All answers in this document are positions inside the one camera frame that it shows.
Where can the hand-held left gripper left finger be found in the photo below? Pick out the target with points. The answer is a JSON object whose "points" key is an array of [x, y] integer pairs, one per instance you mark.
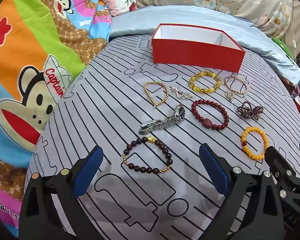
{"points": [[88, 170]]}

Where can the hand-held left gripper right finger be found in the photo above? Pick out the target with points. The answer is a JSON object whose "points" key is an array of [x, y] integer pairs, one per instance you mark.
{"points": [[215, 170]]}

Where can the silver wrist watch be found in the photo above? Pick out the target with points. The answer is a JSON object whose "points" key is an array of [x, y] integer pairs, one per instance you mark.
{"points": [[162, 125]]}

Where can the red cardboard box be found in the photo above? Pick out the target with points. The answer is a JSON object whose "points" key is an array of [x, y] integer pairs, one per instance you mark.
{"points": [[190, 52]]}

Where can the grey striped bed sheet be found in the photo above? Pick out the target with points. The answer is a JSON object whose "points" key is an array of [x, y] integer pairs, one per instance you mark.
{"points": [[102, 105]]}

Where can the rose gold bangle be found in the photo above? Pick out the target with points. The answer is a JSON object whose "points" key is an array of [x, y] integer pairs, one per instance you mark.
{"points": [[228, 95]]}

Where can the green plastic object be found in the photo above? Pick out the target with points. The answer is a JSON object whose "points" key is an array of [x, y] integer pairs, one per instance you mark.
{"points": [[282, 46]]}

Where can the cartoon monkey blanket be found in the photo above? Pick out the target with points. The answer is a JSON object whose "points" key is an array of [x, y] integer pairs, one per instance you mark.
{"points": [[27, 55]]}

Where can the light blue pillow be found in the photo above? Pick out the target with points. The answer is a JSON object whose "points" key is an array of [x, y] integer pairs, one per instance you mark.
{"points": [[185, 15]]}

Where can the pink cartoon pillow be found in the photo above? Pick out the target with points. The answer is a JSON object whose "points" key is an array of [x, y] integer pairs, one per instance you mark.
{"points": [[115, 0]]}

